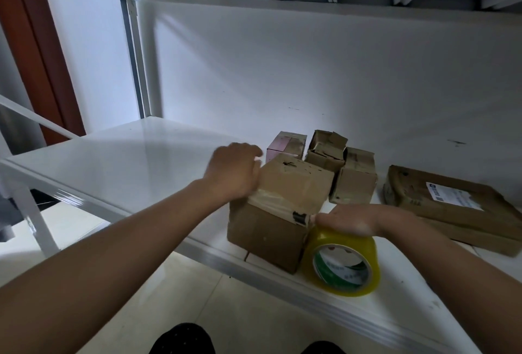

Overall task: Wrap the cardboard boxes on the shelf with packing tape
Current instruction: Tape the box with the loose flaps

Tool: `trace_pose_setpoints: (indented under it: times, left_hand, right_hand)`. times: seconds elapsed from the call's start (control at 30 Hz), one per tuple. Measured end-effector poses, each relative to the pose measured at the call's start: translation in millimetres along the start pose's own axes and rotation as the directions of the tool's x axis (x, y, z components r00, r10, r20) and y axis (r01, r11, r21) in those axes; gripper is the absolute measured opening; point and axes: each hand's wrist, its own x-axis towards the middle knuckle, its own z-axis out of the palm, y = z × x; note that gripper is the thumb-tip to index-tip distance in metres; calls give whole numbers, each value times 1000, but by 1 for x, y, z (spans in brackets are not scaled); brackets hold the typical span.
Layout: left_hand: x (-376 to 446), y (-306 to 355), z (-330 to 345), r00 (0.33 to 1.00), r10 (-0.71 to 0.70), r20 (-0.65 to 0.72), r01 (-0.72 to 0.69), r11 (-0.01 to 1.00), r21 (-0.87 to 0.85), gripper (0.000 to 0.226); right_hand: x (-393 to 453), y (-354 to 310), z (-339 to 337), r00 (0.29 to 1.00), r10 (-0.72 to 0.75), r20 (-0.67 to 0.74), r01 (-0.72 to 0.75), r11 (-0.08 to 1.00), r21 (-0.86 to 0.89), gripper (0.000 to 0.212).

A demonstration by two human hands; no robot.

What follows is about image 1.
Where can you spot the perforated white metal rack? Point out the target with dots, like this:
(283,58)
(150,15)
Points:
(20,203)

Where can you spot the person's right forearm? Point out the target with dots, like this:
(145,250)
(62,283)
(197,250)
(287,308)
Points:
(473,284)

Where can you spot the white metal shelf rack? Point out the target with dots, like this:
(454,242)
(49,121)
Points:
(106,162)

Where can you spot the yellow tape roll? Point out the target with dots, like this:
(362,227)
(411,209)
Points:
(367,252)

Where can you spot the corrugated cardboard box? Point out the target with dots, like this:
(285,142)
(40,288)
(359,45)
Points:
(326,150)

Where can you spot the long cardboard box white label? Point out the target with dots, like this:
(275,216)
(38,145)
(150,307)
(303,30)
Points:
(273,227)

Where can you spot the person's left forearm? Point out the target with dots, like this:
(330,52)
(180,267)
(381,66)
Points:
(98,276)

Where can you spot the pink carton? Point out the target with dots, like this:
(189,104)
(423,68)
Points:
(285,144)

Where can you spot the red-brown door frame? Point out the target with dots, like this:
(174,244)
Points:
(37,48)

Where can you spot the person's black trousers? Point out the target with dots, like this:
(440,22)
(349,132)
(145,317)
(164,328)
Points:
(183,339)

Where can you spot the small cardboard box red label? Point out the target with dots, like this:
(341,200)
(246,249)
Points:
(355,178)

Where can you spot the person's right hand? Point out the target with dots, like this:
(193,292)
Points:
(363,219)

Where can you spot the person's left hand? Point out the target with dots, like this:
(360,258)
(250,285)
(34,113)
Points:
(232,170)

